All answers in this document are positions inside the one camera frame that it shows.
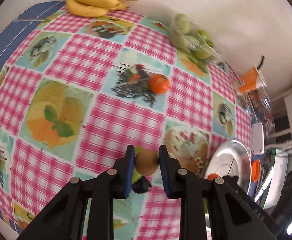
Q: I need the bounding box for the dark plum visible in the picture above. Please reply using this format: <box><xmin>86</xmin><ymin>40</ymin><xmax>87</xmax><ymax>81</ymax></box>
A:
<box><xmin>132</xmin><ymin>176</ymin><xmax>152</xmax><ymax>193</ymax></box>

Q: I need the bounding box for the clear plastic longan box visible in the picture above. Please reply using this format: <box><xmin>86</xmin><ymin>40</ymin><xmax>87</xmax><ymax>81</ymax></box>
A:
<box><xmin>246</xmin><ymin>89</ymin><xmax>273</xmax><ymax>117</ymax></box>

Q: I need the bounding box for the bag of green fruit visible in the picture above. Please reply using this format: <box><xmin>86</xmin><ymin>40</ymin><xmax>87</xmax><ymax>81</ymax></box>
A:
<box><xmin>170</xmin><ymin>13</ymin><xmax>221</xmax><ymax>62</ymax></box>

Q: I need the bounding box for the white power box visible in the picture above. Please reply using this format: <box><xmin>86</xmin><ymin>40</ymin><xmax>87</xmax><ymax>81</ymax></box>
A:
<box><xmin>251</xmin><ymin>122</ymin><xmax>265</xmax><ymax>155</ymax></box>

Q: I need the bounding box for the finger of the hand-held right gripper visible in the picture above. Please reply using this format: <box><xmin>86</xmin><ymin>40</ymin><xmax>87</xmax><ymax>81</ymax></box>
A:
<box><xmin>225</xmin><ymin>176</ymin><xmax>248</xmax><ymax>202</ymax></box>

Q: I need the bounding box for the brown longan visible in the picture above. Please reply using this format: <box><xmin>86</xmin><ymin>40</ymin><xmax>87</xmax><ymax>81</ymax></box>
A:
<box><xmin>135</xmin><ymin>149</ymin><xmax>160</xmax><ymax>176</ymax></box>

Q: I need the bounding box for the orange plastic lid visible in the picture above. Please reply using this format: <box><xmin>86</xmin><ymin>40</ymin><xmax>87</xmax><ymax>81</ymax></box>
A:
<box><xmin>251</xmin><ymin>160</ymin><xmax>262</xmax><ymax>182</ymax></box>

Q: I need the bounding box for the orange paper cup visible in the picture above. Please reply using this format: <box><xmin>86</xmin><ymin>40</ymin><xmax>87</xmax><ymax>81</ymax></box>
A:
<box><xmin>232</xmin><ymin>65</ymin><xmax>268</xmax><ymax>95</ymax></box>

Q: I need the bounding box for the round metal plate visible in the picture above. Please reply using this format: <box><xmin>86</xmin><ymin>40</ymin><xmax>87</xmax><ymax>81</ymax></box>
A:
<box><xmin>204</xmin><ymin>140</ymin><xmax>252</xmax><ymax>228</ymax></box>

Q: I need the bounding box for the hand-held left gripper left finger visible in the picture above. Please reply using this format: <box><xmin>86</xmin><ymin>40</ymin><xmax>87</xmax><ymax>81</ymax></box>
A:
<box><xmin>18</xmin><ymin>145</ymin><xmax>136</xmax><ymax>240</ymax></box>

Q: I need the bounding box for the pile of green jujubes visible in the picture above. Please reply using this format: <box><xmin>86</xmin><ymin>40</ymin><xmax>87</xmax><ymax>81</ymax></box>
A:
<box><xmin>171</xmin><ymin>14</ymin><xmax>215</xmax><ymax>59</ymax></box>

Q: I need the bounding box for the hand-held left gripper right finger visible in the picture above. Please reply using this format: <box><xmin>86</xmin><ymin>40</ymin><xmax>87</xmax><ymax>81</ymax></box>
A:
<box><xmin>159</xmin><ymin>145</ymin><xmax>278</xmax><ymax>240</ymax></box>

